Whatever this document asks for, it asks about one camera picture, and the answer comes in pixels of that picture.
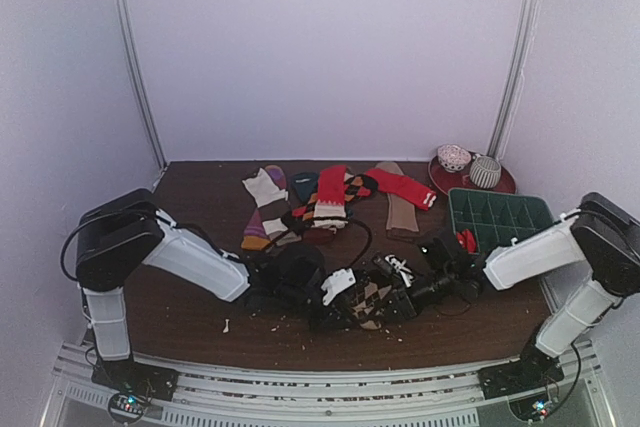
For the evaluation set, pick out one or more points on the red sock white cuff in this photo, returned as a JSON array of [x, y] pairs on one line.
[[404, 187]]

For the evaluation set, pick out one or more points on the dark blue sock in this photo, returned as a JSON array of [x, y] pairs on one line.
[[304, 184]]

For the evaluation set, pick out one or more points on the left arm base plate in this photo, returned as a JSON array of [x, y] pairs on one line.
[[135, 378]]

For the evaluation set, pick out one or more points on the grey striped cup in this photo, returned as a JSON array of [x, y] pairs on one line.
[[485, 172]]

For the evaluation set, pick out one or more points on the purple orange striped sock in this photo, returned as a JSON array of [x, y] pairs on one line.
[[254, 235]]

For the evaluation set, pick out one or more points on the brown beige argyle sock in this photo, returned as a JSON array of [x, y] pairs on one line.
[[366, 300]]

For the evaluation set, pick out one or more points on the orange brown argyle sock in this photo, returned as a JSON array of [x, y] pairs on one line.
[[356, 187]]

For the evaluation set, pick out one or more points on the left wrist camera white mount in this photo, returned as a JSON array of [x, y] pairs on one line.
[[336, 283]]

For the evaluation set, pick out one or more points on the tan brown sock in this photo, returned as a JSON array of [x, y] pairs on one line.
[[401, 223]]

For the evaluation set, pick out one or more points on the aluminium frame post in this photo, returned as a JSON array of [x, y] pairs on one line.
[[515, 77], [137, 83]]

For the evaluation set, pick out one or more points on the red snowflake sock pair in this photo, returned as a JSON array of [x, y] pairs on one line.
[[467, 240]]

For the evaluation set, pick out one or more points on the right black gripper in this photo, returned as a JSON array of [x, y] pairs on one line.
[[400, 297]]

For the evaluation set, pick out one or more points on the red white zigzag sock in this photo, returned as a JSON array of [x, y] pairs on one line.
[[329, 210]]

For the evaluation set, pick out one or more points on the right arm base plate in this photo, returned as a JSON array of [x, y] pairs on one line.
[[514, 378]]

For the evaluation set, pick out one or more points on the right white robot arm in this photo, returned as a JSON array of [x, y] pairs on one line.
[[598, 232]]

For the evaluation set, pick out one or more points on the green divided organizer tray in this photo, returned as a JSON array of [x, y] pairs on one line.
[[497, 218]]

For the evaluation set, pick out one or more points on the left aluminium frame post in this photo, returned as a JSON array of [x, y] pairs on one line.
[[137, 83]]

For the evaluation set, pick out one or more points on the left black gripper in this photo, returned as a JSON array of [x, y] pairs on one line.
[[338, 310]]

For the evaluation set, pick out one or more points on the white brown block sock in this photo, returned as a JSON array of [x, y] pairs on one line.
[[271, 200]]

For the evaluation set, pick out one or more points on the white red patterned bowl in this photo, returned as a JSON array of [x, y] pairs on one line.
[[453, 158]]

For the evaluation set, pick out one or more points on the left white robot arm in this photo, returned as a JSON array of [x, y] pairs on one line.
[[116, 238]]

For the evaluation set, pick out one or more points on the right aluminium frame post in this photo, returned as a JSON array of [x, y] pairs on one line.
[[515, 77]]

